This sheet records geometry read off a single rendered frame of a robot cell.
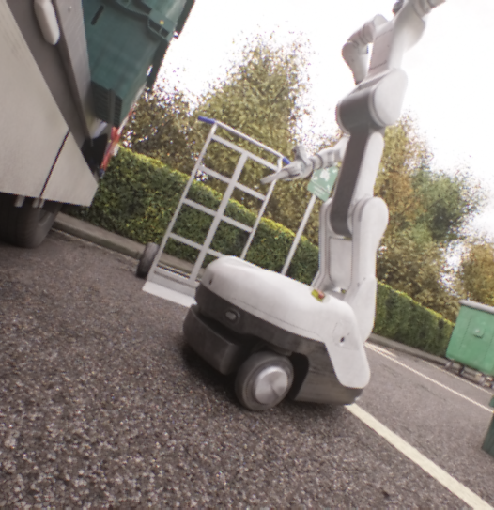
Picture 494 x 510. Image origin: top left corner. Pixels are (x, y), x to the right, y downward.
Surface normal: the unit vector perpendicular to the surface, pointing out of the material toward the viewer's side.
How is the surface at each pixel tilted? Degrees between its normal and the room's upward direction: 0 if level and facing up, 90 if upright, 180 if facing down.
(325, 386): 90
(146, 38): 93
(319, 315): 90
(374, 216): 90
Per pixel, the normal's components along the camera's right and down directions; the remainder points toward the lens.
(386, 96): 0.38, 0.15
